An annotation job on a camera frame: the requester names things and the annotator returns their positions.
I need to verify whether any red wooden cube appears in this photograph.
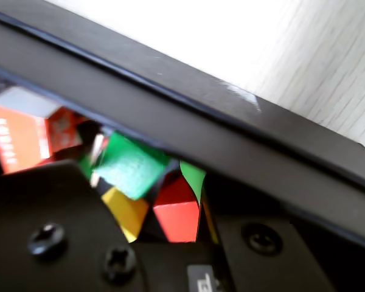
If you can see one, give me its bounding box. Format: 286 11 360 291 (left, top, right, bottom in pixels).
151 174 202 244

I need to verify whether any black open box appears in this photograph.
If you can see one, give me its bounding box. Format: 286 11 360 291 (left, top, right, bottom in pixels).
0 0 365 191

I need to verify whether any orange rectangular pack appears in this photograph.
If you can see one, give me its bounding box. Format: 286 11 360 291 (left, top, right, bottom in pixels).
0 86 86 175

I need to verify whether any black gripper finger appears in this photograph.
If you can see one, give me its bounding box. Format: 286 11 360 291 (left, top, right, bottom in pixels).
179 160 336 292
0 159 147 292

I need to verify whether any green wooden cube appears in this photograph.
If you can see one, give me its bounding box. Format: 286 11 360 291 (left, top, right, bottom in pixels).
90 130 172 202

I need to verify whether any yellow wooden cube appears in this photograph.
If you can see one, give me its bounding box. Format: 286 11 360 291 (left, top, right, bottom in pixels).
100 186 150 244

